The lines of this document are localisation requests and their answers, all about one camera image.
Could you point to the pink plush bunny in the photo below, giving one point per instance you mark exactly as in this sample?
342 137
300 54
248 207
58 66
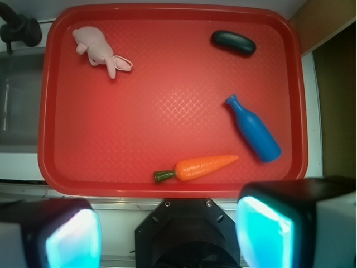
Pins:
91 41

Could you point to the blue toy bottle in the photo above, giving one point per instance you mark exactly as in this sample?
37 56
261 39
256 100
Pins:
254 131

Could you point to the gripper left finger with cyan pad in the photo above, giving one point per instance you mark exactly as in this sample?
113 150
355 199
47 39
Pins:
50 233

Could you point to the black faucet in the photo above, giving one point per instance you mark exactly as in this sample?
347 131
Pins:
19 28

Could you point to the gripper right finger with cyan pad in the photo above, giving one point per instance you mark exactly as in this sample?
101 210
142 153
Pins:
299 223

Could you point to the orange toy carrot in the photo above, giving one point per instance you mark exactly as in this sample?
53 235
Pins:
191 169

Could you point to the grey sink basin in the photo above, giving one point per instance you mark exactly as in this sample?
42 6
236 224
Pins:
21 84

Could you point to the dark green toy cucumber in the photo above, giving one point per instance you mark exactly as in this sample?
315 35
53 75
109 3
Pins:
234 41

